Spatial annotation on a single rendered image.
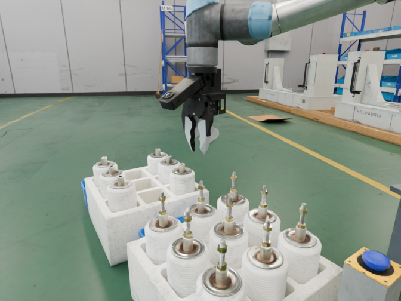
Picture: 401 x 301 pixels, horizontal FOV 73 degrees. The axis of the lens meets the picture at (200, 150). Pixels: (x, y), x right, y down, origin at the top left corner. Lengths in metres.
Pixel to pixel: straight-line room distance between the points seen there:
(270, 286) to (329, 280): 0.17
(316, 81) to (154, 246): 3.53
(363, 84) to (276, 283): 3.02
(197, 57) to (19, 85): 6.80
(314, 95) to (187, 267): 3.57
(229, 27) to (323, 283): 0.60
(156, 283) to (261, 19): 0.61
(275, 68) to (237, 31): 4.58
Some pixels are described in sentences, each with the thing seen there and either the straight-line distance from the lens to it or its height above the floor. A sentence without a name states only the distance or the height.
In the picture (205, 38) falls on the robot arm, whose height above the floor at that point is 0.70.
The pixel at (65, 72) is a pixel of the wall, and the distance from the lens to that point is 7.05.
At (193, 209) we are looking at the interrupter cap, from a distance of 0.78.
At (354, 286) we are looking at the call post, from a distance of 0.58.
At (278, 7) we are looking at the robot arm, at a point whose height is 0.78.
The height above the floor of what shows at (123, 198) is 0.22.
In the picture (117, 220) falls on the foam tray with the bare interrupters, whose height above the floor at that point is 0.16.
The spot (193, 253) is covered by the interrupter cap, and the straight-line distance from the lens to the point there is 0.62.
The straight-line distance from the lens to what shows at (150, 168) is 1.24.
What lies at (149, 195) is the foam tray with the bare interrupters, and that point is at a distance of 1.09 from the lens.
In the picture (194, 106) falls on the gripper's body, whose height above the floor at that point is 0.54.
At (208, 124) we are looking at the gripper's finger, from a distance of 0.65.
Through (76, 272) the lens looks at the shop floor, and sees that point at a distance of 1.04.
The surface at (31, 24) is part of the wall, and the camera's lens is 7.24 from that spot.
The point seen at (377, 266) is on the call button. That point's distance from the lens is 0.56.
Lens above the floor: 0.63
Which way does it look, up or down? 17 degrees down
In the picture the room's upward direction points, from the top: straight up
